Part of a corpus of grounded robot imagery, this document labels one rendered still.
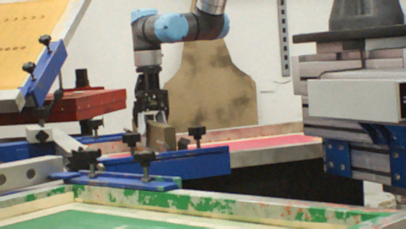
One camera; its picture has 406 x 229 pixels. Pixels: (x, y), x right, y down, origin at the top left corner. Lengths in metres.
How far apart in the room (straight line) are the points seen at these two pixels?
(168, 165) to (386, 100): 0.69
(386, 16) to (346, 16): 0.08
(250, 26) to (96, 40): 0.85
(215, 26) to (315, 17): 2.46
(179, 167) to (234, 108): 2.42
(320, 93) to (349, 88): 0.10
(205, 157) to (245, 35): 2.51
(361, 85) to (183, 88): 2.85
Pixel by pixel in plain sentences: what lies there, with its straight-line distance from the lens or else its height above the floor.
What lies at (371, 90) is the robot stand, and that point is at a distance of 1.34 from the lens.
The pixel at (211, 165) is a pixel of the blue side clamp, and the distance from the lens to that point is 1.88.
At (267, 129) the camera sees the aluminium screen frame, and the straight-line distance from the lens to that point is 2.52.
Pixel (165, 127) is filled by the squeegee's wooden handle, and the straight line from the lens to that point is 1.95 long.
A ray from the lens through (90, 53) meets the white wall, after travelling 4.13.
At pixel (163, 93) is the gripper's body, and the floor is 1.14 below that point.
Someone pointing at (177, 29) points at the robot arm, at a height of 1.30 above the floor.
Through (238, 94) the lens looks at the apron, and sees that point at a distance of 4.28.
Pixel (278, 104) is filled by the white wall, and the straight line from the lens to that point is 4.41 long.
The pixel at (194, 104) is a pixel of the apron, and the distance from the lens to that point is 4.19.
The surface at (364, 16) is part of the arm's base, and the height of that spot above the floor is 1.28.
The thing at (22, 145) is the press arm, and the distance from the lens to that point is 2.07.
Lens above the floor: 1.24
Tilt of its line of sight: 5 degrees down
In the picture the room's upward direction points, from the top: 5 degrees counter-clockwise
